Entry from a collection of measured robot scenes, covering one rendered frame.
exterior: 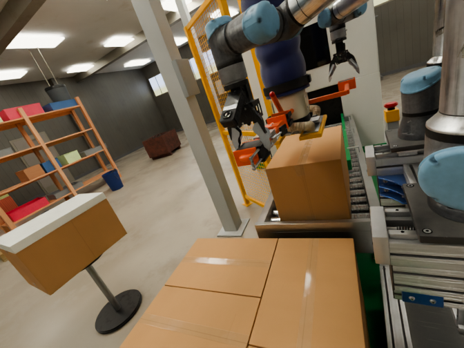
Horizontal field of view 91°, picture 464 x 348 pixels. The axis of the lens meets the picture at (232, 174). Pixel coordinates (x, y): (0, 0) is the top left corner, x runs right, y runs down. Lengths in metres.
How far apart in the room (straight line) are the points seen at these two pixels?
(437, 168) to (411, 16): 10.34
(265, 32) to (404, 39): 10.21
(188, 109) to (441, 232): 1.89
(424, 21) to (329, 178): 9.74
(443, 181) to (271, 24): 0.43
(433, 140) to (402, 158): 0.65
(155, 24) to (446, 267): 2.17
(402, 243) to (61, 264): 1.85
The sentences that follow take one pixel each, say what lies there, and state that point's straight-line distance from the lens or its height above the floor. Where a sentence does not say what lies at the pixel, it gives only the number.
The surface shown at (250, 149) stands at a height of 1.26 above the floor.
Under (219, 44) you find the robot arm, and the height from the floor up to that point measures 1.53.
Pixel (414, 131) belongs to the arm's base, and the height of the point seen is 1.07.
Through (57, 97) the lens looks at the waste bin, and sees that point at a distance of 7.99.
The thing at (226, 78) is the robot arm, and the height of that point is 1.46.
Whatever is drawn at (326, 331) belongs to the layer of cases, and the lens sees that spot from 1.05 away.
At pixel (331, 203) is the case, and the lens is 1.36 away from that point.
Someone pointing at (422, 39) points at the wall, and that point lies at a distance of 10.80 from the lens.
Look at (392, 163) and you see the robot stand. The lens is 1.12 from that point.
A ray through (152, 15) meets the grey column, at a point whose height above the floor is 2.11.
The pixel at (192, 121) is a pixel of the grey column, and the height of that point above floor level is 1.27.
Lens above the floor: 1.43
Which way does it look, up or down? 20 degrees down
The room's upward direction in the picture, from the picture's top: 20 degrees counter-clockwise
